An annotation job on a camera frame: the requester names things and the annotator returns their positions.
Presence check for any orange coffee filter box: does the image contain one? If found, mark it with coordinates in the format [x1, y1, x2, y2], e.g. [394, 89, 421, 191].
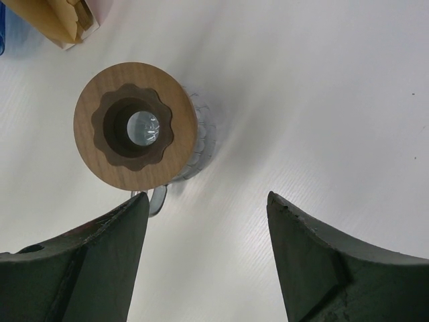
[6, 0, 101, 52]

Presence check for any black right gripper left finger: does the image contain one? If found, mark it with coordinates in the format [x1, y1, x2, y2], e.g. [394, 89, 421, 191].
[1, 193, 149, 321]

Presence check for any brown wooden dripper ring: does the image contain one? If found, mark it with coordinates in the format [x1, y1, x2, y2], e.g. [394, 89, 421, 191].
[72, 62, 199, 191]

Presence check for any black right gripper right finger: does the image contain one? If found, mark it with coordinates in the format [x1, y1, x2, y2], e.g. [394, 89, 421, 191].
[267, 192, 428, 321]

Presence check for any grey glass coffee server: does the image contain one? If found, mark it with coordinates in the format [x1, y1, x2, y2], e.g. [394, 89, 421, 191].
[127, 85, 216, 217]

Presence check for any blue plastic coffee dripper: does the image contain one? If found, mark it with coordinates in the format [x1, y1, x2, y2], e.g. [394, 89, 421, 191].
[0, 1, 6, 56]

